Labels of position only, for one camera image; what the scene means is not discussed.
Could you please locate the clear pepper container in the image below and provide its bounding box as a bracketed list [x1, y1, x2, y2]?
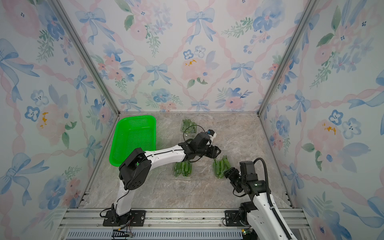
[174, 162, 193, 179]
[181, 118, 197, 135]
[212, 155, 232, 179]

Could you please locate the green plastic basket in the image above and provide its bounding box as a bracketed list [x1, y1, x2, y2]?
[109, 116, 157, 167]

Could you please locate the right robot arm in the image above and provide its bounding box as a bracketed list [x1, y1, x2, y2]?
[224, 168, 297, 240]

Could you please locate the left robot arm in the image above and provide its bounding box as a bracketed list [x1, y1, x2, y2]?
[114, 143, 221, 217]

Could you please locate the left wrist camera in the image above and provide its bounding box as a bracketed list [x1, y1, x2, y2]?
[194, 130, 217, 147]

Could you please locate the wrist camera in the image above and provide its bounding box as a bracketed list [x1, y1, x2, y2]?
[240, 161, 256, 176]
[194, 130, 217, 147]

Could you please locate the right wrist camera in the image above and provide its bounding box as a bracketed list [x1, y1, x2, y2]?
[240, 161, 256, 176]

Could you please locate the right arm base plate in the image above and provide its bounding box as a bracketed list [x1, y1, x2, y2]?
[223, 210, 248, 227]

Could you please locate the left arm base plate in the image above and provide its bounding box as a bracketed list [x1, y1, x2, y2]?
[103, 210, 147, 227]

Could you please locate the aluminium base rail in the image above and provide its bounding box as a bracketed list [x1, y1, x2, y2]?
[53, 207, 316, 240]

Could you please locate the aluminium corner post right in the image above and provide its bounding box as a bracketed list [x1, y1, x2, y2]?
[258, 0, 318, 118]

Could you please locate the aluminium corner post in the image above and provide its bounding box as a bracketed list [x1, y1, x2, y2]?
[258, 0, 318, 118]
[48, 0, 120, 116]

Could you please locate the aluminium corner post left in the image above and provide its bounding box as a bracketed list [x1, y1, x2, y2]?
[48, 0, 120, 116]

